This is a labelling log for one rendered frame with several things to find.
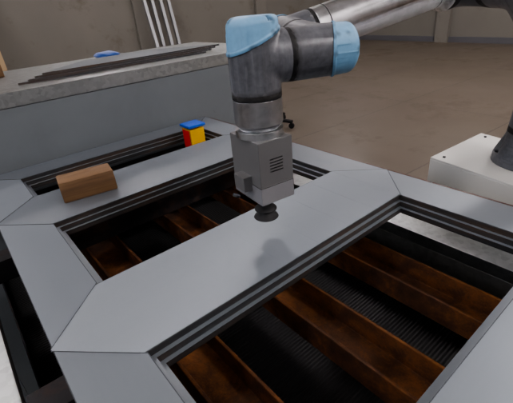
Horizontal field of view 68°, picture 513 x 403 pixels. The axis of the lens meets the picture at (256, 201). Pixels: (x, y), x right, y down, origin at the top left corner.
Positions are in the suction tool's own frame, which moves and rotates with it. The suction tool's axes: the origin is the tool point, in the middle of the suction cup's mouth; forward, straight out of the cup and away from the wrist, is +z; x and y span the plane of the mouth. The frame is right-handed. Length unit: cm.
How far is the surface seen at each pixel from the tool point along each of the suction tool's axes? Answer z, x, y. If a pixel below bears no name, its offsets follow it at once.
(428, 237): 20.3, 42.4, 5.3
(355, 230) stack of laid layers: 5.0, 14.0, 8.1
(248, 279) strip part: 3.7, -9.5, 8.6
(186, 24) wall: 2, 329, -783
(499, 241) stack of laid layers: 5.7, 30.5, 25.0
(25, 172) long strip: 4, -34, -70
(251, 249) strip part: 3.7, -5.0, 2.4
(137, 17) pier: -20, 222, -768
